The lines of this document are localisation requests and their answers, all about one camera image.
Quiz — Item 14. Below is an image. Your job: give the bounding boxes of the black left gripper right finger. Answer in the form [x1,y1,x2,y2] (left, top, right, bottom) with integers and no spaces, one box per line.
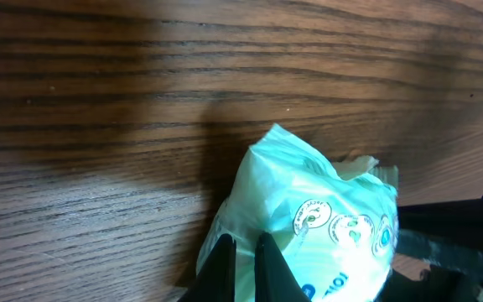
[254,232,309,302]

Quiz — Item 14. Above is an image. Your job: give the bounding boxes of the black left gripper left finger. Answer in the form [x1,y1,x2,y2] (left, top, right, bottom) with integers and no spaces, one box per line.
[179,234,236,302]

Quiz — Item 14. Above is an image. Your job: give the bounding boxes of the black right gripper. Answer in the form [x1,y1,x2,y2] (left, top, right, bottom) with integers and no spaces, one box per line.
[377,195,483,302]

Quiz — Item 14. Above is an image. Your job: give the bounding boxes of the teal snack packet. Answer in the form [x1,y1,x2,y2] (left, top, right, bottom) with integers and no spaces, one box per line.
[196,125,398,301]

